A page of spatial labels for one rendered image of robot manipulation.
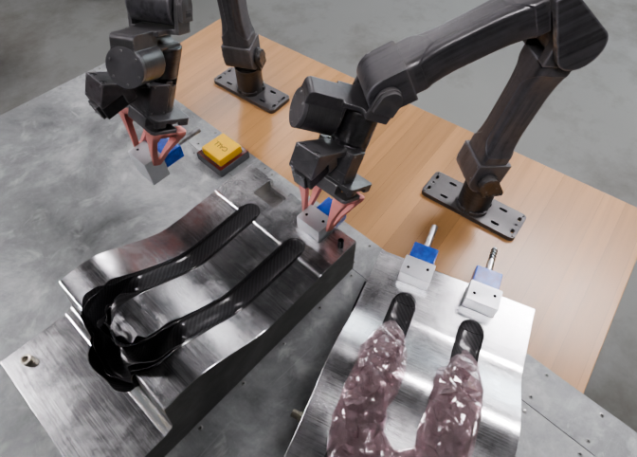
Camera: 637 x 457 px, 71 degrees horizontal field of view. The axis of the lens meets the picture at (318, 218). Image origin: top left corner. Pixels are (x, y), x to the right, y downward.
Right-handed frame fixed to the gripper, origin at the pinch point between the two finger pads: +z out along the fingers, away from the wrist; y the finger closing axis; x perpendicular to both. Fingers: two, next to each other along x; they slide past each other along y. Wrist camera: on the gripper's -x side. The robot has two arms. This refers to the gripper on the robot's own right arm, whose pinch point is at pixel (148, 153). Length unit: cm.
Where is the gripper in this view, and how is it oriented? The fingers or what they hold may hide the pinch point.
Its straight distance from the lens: 84.4
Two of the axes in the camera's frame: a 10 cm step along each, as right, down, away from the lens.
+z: -3.1, 7.9, 5.3
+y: 7.4, 5.5, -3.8
